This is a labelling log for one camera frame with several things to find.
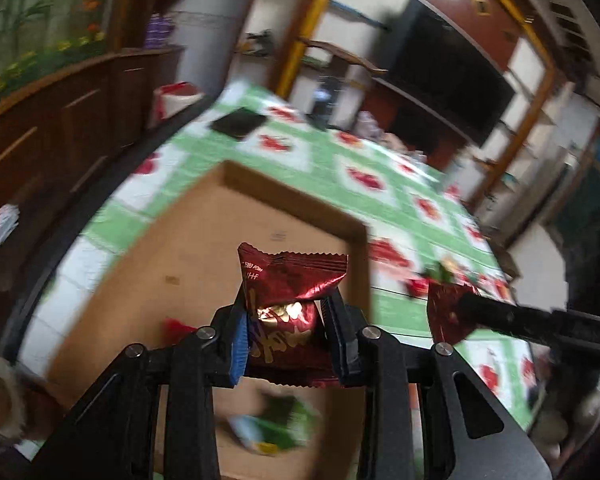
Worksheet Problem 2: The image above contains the pale fuzzy object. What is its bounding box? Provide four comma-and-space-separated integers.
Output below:
0, 352, 28, 443

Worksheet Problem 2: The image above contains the purple box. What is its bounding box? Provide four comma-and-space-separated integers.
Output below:
145, 12, 176, 50

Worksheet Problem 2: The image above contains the green and blue snack packet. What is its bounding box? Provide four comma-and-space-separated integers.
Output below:
229, 394, 323, 457

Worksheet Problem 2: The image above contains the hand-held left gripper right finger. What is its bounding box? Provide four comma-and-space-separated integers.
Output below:
320, 289, 553, 480

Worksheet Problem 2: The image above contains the cardboard box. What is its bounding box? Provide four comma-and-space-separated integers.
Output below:
45, 160, 372, 480

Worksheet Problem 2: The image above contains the flat black object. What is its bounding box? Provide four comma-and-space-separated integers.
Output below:
207, 106, 268, 140

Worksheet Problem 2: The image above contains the pink plastic bag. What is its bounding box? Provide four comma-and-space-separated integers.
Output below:
352, 110, 398, 148

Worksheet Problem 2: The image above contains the dark bottle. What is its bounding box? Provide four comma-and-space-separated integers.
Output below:
307, 76, 343, 128

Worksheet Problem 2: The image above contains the red and white bag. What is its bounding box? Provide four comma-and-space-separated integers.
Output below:
150, 81, 206, 127

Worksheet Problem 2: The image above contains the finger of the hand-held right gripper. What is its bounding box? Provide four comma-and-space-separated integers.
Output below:
456, 290, 600, 350

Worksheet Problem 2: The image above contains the flower wall poster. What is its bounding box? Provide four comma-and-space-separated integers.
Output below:
0, 0, 118, 111

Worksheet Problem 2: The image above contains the wooden shelving unit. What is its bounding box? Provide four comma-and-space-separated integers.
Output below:
275, 0, 571, 241

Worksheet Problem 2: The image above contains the green checked tablecloth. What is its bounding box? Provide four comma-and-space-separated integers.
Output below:
20, 82, 537, 480

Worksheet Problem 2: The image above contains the white paper packet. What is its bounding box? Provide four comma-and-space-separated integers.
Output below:
0, 204, 21, 248

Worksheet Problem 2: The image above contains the dark red snack packet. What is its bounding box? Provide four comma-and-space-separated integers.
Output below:
426, 280, 482, 346
236, 242, 350, 390

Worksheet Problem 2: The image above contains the wooden cabinet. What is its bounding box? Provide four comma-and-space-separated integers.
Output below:
0, 46, 187, 306

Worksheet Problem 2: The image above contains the small red snack packet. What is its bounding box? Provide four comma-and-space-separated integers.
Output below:
161, 317, 197, 347

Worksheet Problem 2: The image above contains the black television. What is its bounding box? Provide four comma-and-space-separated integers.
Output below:
382, 0, 517, 147

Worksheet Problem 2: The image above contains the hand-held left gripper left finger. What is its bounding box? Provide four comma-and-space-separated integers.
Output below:
30, 284, 255, 480

